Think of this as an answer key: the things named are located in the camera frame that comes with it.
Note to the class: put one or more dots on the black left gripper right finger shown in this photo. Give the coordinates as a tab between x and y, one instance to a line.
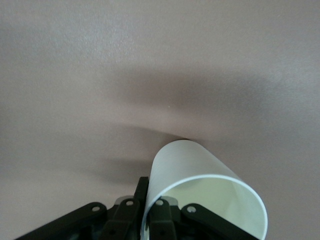
162	220

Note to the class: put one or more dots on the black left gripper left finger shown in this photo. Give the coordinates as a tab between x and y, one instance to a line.
125	215

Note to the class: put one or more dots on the white plastic cup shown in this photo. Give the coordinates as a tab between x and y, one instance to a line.
190	162

